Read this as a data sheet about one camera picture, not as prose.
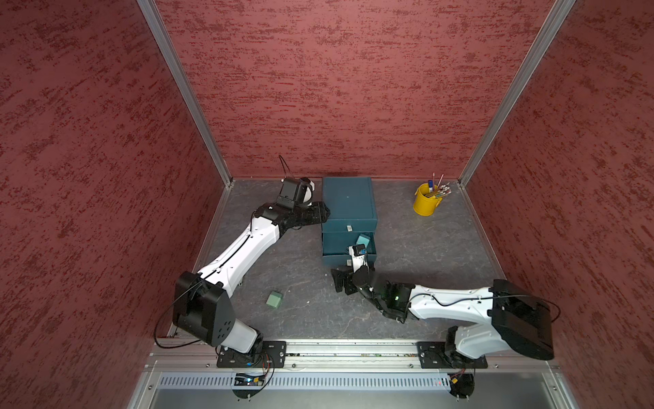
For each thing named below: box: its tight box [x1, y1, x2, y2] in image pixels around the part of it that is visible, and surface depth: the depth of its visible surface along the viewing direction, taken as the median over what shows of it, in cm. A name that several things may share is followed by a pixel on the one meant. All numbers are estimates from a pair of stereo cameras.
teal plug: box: [355, 233, 371, 249], surface depth 90 cm
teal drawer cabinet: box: [321, 176, 379, 267], surface depth 87 cm
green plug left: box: [265, 290, 284, 309], surface depth 85 cm
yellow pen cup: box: [413, 182, 443, 217], surface depth 106 cm
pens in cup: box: [424, 172, 452, 198], surface depth 105 cm
